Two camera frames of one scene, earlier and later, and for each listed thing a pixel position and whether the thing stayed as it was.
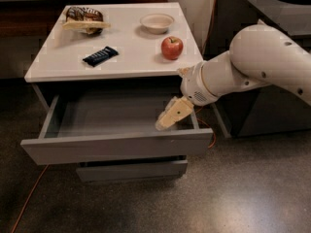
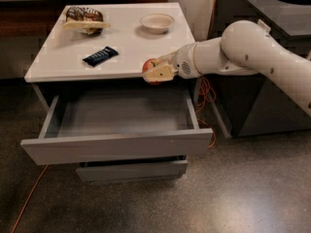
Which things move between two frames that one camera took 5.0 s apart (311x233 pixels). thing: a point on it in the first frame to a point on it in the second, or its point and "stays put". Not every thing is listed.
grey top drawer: [114, 127] stays put
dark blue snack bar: [100, 55] stays put
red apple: [172, 48] to [149, 65]
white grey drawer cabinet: [106, 72] stays put
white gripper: [193, 83] to [182, 63]
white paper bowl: [156, 23] stays put
